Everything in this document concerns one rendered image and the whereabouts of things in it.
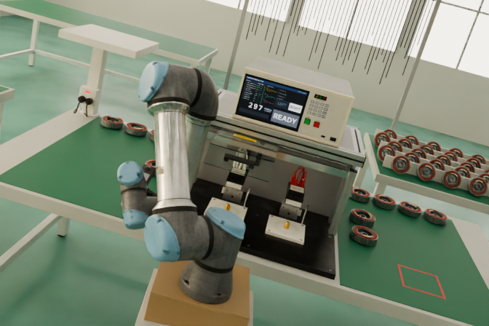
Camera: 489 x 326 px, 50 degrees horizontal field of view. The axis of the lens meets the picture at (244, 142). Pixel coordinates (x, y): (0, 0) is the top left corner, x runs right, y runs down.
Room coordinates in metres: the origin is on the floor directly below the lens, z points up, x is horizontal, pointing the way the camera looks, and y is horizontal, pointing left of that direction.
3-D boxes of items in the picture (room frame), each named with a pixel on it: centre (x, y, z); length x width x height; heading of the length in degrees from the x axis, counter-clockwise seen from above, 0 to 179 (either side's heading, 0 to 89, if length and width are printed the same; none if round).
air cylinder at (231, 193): (2.03, -0.01, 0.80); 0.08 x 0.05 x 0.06; 86
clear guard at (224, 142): (1.89, -0.01, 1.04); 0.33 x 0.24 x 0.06; 176
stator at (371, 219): (2.20, -0.60, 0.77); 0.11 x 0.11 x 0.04
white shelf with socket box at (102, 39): (2.51, 0.74, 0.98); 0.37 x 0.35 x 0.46; 86
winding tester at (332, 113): (2.20, -0.16, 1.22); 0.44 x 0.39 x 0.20; 86
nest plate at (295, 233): (1.87, -0.24, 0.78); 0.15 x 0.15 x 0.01; 86
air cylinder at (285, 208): (2.01, -0.25, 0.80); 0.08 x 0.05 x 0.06; 86
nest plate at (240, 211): (1.89, 0.00, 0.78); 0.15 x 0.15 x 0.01; 86
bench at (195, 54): (5.35, 1.61, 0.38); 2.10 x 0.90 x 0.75; 86
